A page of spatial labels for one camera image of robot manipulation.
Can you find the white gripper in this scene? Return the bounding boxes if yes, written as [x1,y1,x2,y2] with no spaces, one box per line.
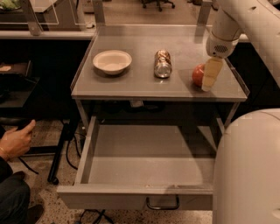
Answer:
[201,30,240,92]

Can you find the red apple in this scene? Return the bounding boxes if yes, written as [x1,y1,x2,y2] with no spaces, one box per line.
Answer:
[192,64,205,87]

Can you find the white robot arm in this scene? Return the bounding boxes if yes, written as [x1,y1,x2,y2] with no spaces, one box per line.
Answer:
[202,0,280,224]

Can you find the grey open top drawer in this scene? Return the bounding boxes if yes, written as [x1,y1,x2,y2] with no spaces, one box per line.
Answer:
[58,117,224,210]

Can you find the person's hand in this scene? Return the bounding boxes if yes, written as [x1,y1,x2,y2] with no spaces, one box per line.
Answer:
[0,120,36,161]

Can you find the crushed soda can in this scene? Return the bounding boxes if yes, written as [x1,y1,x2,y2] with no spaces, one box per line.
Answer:
[154,50,172,79]

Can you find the grey metal cabinet table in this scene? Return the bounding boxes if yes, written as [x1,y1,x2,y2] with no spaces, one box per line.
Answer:
[71,1,248,126]

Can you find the black office chair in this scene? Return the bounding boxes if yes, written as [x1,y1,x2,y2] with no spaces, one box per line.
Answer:
[140,0,176,12]

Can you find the white paper bowl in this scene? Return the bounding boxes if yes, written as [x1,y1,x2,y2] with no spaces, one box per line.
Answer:
[93,50,132,75]

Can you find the black side desk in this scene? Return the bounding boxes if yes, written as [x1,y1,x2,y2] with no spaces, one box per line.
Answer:
[0,61,78,185]

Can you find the brown shoe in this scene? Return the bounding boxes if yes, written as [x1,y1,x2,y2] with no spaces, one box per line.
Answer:
[24,205,44,224]

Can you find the black drawer handle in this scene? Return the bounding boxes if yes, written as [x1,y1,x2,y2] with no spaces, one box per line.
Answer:
[145,195,180,211]

